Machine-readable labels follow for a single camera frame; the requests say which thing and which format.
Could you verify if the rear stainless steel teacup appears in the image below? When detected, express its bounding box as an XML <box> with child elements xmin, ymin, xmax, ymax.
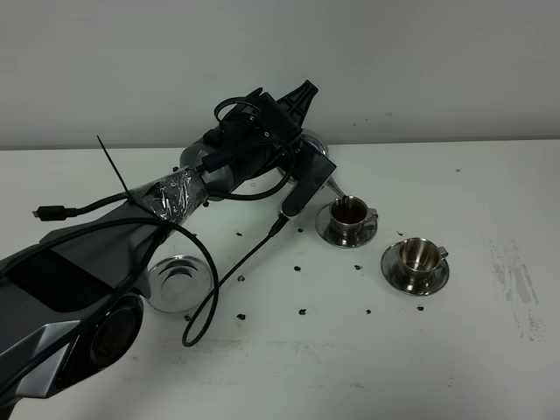
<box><xmin>328</xmin><ymin>195</ymin><xmax>378</xmax><ymax>235</ymax></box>

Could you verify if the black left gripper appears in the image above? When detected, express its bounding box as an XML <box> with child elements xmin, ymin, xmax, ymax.
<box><xmin>262</xmin><ymin>79</ymin><xmax>338</xmax><ymax>218</ymax></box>

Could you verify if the front steel cup saucer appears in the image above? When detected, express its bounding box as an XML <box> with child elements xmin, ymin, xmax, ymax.
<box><xmin>381</xmin><ymin>238</ymin><xmax>450</xmax><ymax>296</ymax></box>

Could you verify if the stainless steel teapot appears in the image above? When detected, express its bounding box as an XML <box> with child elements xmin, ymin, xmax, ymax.
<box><xmin>289</xmin><ymin>130</ymin><xmax>345</xmax><ymax>197</ymax></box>

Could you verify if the steel teapot saucer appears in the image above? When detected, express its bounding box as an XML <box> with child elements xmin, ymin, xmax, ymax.
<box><xmin>147</xmin><ymin>255</ymin><xmax>213</xmax><ymax>313</ymax></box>

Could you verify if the stainless steel teacup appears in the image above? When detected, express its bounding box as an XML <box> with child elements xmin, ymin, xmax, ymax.
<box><xmin>396</xmin><ymin>237</ymin><xmax>449</xmax><ymax>281</ymax></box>
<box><xmin>328</xmin><ymin>195</ymin><xmax>378</xmax><ymax>235</ymax></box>

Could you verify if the steel cup saucer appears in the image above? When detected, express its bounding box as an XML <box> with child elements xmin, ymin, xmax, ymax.
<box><xmin>381</xmin><ymin>238</ymin><xmax>450</xmax><ymax>296</ymax></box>
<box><xmin>315</xmin><ymin>197</ymin><xmax>378</xmax><ymax>249</ymax></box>

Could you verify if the rear steel cup saucer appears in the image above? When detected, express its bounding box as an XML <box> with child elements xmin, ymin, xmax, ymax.
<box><xmin>315</xmin><ymin>197</ymin><xmax>378</xmax><ymax>249</ymax></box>

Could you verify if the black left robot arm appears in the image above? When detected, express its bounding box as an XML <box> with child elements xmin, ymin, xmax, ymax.
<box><xmin>1</xmin><ymin>81</ymin><xmax>335</xmax><ymax>418</ymax></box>

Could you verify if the black cable tie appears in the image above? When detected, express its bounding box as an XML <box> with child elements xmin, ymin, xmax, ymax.
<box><xmin>96</xmin><ymin>135</ymin><xmax>182</xmax><ymax>231</ymax></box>

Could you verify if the front stainless steel teacup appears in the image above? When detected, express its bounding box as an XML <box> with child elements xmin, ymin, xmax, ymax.
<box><xmin>396</xmin><ymin>237</ymin><xmax>449</xmax><ymax>281</ymax></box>

